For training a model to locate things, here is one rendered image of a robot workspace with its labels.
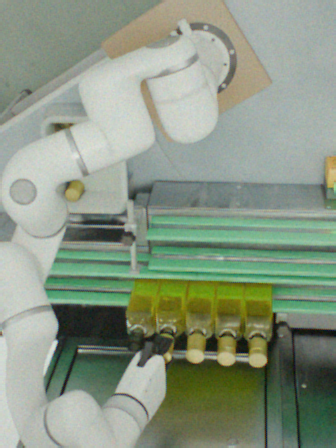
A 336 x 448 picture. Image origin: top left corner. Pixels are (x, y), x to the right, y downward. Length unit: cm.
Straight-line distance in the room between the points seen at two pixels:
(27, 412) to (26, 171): 37
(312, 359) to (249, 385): 19
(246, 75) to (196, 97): 32
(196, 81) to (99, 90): 16
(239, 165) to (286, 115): 15
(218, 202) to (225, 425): 45
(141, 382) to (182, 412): 23
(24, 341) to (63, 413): 12
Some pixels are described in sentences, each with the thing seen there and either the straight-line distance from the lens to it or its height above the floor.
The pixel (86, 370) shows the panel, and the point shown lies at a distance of 145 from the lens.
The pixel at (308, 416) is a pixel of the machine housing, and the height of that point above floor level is 114.
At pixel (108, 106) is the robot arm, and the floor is 112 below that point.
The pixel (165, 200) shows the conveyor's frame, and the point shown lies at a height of 85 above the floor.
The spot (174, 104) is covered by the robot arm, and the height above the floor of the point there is 109.
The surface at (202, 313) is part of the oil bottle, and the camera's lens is 132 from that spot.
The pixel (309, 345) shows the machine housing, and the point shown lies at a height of 92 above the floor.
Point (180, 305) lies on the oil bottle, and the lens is 134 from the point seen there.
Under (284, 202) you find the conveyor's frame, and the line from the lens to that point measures 144.
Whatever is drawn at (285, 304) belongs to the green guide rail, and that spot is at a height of 95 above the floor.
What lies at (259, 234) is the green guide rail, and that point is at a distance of 136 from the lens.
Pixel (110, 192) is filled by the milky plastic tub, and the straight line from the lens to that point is 155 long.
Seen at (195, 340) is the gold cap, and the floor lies 114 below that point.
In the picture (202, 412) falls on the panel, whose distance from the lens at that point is 135.
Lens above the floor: 211
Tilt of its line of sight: 59 degrees down
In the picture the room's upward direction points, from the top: 167 degrees counter-clockwise
